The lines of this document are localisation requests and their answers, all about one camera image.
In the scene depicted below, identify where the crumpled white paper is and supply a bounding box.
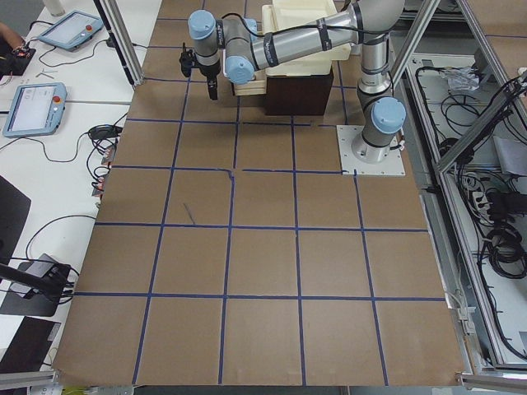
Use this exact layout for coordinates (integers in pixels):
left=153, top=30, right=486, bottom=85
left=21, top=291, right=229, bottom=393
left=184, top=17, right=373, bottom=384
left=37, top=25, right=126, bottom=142
left=443, top=67, right=479, bottom=91

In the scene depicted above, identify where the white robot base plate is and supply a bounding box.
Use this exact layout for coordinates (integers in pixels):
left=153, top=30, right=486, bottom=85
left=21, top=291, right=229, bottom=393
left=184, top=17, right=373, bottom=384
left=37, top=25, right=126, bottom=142
left=336, top=125, right=406, bottom=177

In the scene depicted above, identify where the cream plastic tray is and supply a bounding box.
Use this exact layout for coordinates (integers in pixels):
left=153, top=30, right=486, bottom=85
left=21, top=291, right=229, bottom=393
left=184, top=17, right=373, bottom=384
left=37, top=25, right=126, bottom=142
left=261, top=1, right=351, bottom=77

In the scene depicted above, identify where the upper teach pendant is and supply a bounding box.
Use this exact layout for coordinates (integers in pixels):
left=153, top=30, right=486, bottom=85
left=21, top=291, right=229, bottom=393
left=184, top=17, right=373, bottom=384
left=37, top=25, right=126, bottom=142
left=37, top=10, right=104, bottom=51

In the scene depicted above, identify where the black monitor stand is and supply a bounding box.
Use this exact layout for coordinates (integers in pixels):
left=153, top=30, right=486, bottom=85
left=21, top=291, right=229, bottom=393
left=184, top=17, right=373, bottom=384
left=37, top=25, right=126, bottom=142
left=0, top=174, right=73, bottom=318

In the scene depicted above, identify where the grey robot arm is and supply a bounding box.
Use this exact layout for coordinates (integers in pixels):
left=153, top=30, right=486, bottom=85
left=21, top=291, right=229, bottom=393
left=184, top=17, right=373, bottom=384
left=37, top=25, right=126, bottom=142
left=180, top=1, right=406, bottom=165

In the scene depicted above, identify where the dark brown cabinet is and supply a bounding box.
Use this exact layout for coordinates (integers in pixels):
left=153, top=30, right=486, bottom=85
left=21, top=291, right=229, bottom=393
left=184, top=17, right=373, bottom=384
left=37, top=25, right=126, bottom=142
left=264, top=72, right=333, bottom=116

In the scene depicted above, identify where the teach pendant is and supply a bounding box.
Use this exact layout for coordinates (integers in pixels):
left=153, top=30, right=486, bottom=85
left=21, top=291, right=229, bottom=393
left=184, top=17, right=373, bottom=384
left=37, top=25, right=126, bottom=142
left=37, top=10, right=104, bottom=51
left=2, top=82, right=68, bottom=138

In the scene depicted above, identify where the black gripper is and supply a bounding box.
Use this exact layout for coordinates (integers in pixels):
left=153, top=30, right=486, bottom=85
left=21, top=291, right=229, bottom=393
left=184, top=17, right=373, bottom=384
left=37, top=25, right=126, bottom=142
left=179, top=44, right=221, bottom=100

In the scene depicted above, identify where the lower teach pendant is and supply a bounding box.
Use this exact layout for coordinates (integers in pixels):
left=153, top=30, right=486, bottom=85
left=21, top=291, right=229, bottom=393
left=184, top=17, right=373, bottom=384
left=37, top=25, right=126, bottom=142
left=2, top=82, right=68, bottom=138

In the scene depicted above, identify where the wooden drawer with white handle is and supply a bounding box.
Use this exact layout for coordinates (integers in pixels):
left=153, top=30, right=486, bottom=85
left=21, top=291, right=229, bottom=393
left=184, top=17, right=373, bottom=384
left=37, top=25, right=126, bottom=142
left=222, top=50, right=267, bottom=96

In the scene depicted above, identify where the person's forearm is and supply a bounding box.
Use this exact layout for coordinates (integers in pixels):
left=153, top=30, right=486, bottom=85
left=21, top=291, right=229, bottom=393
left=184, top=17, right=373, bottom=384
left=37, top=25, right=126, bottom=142
left=0, top=22, right=26, bottom=53

